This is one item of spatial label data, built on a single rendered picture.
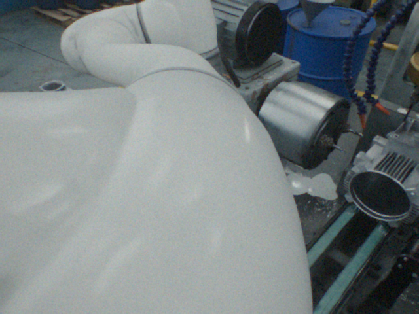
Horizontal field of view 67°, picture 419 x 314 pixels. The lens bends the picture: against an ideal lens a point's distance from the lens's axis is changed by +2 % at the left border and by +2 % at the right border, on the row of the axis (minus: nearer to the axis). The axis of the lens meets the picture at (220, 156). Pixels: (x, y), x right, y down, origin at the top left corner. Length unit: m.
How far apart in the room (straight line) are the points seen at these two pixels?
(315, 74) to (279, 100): 1.37
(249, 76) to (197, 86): 0.87
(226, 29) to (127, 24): 0.46
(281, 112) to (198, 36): 0.43
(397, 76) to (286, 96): 0.34
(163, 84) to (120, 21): 0.47
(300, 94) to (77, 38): 0.62
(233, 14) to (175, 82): 0.88
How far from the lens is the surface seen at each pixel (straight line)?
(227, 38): 1.04
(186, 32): 0.62
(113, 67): 0.43
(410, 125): 1.01
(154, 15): 0.62
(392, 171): 0.90
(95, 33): 0.60
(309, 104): 0.96
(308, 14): 2.32
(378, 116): 1.06
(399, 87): 1.14
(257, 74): 1.05
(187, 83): 0.16
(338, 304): 0.83
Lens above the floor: 1.66
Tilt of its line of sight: 42 degrees down
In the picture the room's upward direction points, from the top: straight up
